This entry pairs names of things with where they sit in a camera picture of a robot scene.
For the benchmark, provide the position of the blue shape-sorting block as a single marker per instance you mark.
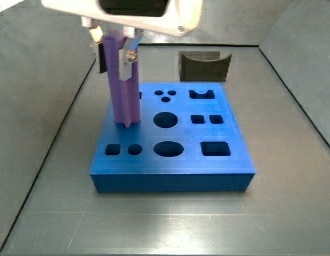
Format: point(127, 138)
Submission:
point(186, 148)

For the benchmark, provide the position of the black curved fixture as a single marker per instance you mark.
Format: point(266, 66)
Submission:
point(203, 66)

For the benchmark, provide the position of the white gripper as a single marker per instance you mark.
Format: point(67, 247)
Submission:
point(174, 17)

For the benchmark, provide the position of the purple star-profile bar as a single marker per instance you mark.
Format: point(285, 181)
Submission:
point(125, 91)

